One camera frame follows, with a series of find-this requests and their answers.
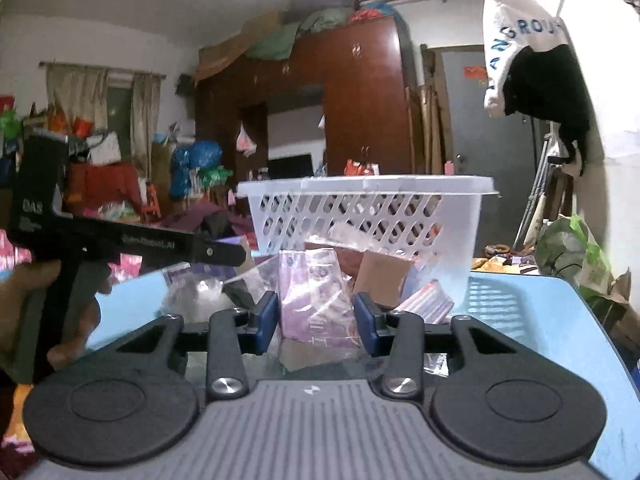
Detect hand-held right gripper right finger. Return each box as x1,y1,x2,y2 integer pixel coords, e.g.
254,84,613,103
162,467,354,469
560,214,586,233
352,292,523,401

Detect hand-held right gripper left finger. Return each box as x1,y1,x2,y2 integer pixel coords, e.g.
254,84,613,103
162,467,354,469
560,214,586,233
112,291,279,402

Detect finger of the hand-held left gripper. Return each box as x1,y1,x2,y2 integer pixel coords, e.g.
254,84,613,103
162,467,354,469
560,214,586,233
190,237,247,267

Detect clear plastic bag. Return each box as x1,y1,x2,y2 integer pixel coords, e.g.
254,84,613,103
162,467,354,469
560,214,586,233
162,272,262,322

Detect brown cardboard box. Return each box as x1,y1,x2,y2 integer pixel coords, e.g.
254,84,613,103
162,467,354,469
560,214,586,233
352,250,416,311

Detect purple packet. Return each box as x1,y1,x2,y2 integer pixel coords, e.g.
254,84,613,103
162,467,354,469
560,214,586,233
277,249,362,347

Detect pink striped packet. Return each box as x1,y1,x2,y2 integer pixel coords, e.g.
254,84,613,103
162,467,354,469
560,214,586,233
395,280,456,324

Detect white plastic basket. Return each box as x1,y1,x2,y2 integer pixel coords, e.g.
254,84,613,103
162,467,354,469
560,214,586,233
237,175,501,307

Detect person's left hand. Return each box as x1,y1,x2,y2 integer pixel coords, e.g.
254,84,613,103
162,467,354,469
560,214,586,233
0,260,113,371

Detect dark maroon cloth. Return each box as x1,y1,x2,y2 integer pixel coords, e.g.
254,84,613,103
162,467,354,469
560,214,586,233
164,204,252,242

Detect red cloth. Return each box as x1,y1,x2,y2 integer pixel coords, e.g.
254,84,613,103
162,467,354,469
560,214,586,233
66,161,144,217

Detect blue plastic bag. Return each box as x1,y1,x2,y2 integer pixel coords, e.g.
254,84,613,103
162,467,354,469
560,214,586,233
169,140,224,199

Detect pink floral blanket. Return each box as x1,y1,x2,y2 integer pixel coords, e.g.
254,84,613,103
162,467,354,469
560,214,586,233
0,230,151,286

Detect beige curtains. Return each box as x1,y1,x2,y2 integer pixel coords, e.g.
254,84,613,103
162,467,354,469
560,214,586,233
44,64,162,173

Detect white pink hanging bag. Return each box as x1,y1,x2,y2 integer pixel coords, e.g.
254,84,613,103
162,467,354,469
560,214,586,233
235,124,258,157

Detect yellow bag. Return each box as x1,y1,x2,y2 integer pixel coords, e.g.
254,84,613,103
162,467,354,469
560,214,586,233
471,256,522,274

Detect orange red bag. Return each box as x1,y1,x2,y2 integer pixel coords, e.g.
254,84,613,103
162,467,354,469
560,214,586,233
345,158,379,177

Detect brown wooden wardrobe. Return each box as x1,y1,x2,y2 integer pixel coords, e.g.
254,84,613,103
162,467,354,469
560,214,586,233
194,14,422,182

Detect grey door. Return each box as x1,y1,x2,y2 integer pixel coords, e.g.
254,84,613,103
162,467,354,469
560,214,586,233
429,46,552,257

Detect green plastic bag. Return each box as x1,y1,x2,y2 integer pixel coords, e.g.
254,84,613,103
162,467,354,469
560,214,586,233
534,214,617,303

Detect metal crutches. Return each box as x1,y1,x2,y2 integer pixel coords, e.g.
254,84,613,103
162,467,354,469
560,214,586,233
514,130,558,252

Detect brown cardboard piece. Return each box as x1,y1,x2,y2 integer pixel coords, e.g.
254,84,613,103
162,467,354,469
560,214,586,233
592,269,640,353

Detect black hanging garment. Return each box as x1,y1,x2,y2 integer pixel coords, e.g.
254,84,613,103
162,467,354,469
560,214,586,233
502,44,594,177

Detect white printed hanging cloth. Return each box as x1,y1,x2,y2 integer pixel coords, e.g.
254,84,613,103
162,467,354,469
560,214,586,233
482,0,572,119

